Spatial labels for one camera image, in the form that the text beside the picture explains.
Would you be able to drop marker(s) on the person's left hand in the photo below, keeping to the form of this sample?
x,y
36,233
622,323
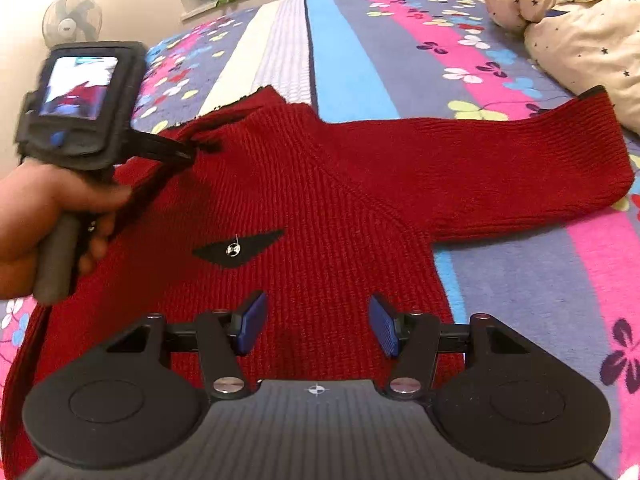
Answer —
x,y
33,197

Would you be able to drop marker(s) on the red knit sweater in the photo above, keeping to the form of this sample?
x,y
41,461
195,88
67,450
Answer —
x,y
319,217

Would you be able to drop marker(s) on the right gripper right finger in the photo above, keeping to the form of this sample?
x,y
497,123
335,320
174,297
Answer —
x,y
490,392

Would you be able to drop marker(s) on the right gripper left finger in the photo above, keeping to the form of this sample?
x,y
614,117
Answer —
x,y
141,393

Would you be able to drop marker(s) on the white standing fan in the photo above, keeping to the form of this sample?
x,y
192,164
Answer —
x,y
71,21

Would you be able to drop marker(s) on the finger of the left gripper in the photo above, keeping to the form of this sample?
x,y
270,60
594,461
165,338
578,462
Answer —
x,y
173,146

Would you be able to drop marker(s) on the cream star-print duvet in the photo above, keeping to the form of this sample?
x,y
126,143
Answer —
x,y
581,43

